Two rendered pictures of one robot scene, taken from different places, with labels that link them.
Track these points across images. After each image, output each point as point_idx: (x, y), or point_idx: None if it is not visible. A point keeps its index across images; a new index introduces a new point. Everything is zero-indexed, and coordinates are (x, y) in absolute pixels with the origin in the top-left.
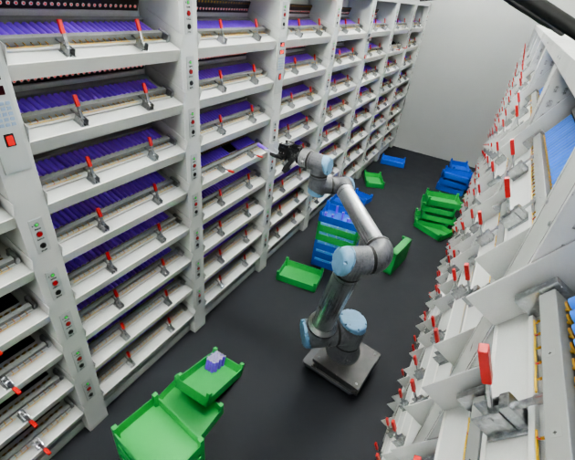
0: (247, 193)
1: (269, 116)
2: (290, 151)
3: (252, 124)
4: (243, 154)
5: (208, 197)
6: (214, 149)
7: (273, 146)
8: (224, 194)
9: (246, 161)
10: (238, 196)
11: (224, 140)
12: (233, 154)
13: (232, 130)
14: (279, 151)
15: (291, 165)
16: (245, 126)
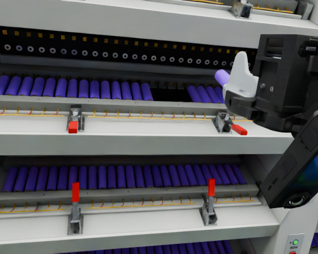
0: (191, 232)
1: None
2: None
3: (229, 18)
4: (195, 115)
5: (52, 193)
6: (130, 85)
7: (245, 63)
8: (112, 207)
9: (194, 133)
10: (150, 229)
11: (82, 21)
12: (155, 103)
13: (125, 4)
14: (260, 84)
15: None
16: (194, 12)
